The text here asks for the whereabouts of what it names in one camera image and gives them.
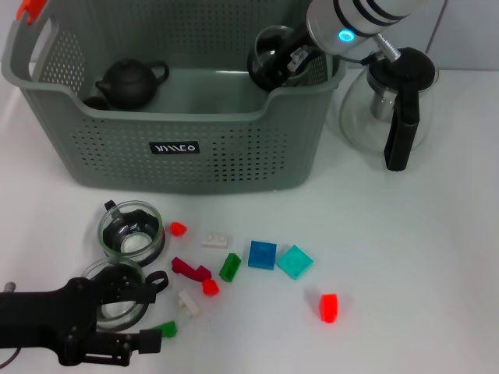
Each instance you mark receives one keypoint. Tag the green two-stud brick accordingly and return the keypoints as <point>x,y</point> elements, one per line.
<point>169,328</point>

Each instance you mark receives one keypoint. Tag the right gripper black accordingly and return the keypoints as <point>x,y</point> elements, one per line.
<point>296,43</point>

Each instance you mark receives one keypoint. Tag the white two-stud brick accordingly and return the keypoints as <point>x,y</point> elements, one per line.
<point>189,304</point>

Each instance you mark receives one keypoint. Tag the white two-stud flat plate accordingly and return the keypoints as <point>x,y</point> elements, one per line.
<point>214,240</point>

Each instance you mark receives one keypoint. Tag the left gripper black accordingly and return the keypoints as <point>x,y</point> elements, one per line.
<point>39,319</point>

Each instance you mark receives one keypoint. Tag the green slope block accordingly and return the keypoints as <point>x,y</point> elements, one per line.
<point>230,268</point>

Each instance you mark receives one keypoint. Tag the grey perforated storage bin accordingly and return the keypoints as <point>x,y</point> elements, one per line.
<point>117,163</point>

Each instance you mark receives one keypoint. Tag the blue square plate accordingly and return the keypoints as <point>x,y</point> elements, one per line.
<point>262,254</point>

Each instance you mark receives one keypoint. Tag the dark red curved block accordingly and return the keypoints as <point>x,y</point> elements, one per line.
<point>191,270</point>

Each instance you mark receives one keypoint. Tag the teal square plate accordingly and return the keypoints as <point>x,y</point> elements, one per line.
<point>295,262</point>

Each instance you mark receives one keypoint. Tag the dark clay teapot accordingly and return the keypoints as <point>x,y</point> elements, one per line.
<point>128,85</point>

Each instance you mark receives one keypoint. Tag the glass teacup with black sleeve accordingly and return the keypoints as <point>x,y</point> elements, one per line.
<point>130,245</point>
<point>117,313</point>
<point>265,74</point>

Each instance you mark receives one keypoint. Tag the small red slope block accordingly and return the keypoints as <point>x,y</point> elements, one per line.
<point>210,287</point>
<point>177,228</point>

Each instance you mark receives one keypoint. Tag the tall orange-red block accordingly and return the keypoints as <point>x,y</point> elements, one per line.
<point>329,308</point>

